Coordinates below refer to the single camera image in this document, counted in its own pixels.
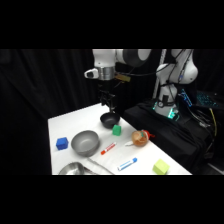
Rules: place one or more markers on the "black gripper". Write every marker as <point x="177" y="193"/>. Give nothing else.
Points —
<point x="105" y="95"/>

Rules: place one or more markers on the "red marker pen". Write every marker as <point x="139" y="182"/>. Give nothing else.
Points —
<point x="108" y="148"/>

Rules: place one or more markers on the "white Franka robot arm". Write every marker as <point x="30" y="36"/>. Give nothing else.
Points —
<point x="104" y="60"/>

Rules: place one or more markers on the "blue marker pen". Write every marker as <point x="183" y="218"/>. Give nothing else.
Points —
<point x="127" y="164"/>

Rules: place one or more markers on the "small black bowl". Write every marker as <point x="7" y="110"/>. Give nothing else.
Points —
<point x="109" y="120"/>

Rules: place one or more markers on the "small green block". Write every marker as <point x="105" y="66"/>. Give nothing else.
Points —
<point x="116" y="130"/>

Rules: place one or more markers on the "grey metal bowl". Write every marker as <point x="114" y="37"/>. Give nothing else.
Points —
<point x="85" y="143"/>

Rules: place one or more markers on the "blue cube block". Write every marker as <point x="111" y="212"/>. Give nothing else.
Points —
<point x="62" y="143"/>

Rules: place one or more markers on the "black covered robot stand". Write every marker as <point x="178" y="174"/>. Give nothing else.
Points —
<point x="173" y="136"/>

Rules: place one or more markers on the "black curtain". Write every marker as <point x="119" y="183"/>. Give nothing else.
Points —
<point x="43" y="80"/>

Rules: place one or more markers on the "silver metal ladle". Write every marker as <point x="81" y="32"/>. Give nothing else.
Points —
<point x="71" y="168"/>

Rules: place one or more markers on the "lime green block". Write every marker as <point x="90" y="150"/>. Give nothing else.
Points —
<point x="161" y="167"/>

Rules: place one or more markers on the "blue lit keyboard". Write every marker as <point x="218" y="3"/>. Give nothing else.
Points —
<point x="206" y="99"/>

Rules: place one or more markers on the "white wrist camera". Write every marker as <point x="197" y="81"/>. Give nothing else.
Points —
<point x="91" y="74"/>

